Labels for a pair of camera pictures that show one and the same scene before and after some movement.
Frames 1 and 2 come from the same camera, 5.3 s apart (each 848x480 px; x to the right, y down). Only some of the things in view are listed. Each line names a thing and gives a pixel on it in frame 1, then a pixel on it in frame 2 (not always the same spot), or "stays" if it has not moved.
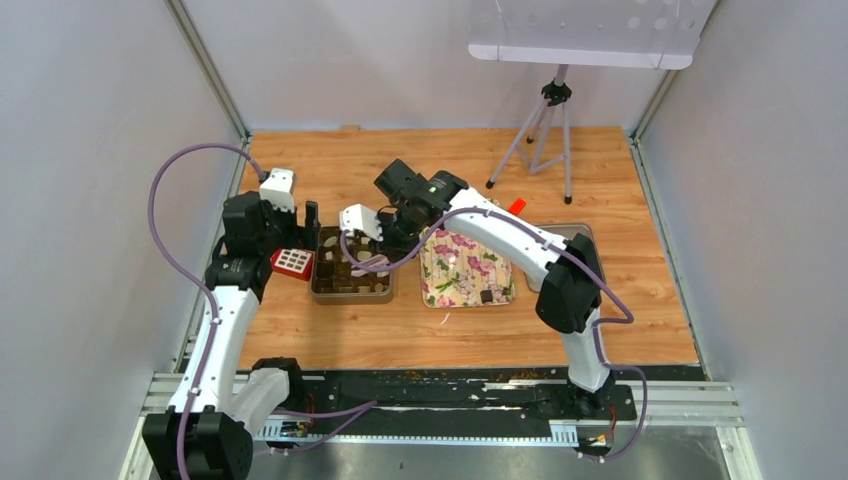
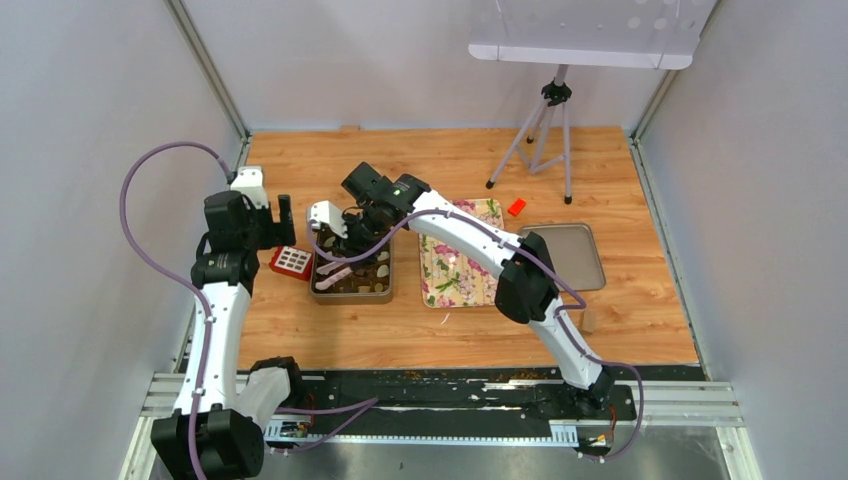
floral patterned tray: [460, 271] stays
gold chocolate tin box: [332, 282] stays
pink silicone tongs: [375, 261] to [325, 269]
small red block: [517, 206] stays
